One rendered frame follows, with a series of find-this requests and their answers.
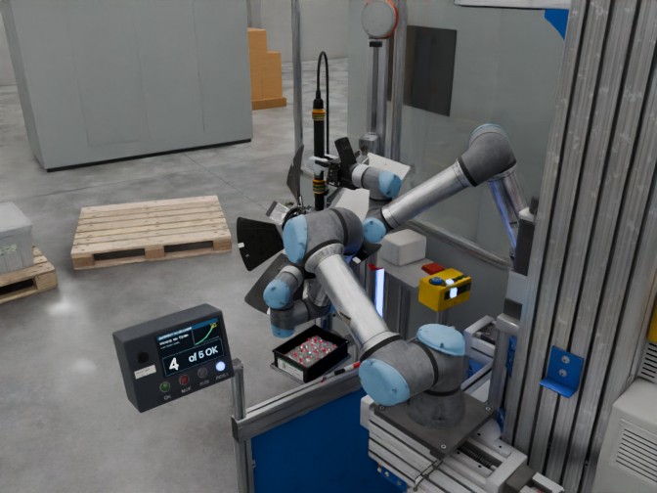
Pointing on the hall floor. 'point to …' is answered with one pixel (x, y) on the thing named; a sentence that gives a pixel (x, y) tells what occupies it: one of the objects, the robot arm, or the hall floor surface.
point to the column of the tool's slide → (377, 91)
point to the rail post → (243, 467)
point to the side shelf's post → (403, 312)
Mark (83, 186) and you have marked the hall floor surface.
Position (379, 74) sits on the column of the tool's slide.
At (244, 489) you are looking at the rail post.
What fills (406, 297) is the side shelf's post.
